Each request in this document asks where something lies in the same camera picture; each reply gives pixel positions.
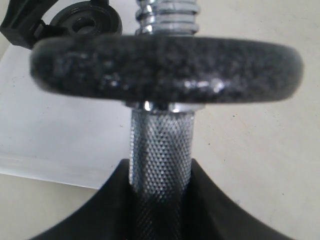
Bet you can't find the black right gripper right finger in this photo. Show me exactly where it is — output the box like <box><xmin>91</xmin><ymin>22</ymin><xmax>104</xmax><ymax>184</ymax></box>
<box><xmin>182</xmin><ymin>160</ymin><xmax>285</xmax><ymax>240</ymax></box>

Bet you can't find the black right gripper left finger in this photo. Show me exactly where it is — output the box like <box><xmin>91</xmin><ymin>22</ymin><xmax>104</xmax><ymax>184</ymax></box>
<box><xmin>33</xmin><ymin>159</ymin><xmax>132</xmax><ymax>240</ymax></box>

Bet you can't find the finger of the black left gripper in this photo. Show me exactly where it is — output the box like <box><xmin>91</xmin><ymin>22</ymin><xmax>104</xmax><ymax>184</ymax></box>
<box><xmin>0</xmin><ymin>0</ymin><xmax>50</xmax><ymax>49</ymax></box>

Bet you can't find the black weight plate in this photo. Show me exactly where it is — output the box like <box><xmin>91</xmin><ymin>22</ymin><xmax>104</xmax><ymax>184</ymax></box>
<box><xmin>50</xmin><ymin>5</ymin><xmax>123</xmax><ymax>36</ymax></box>
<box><xmin>30</xmin><ymin>35</ymin><xmax>304</xmax><ymax>104</ymax></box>

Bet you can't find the white plastic tray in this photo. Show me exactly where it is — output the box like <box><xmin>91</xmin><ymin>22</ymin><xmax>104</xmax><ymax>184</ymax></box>
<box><xmin>0</xmin><ymin>45</ymin><xmax>131</xmax><ymax>189</ymax></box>

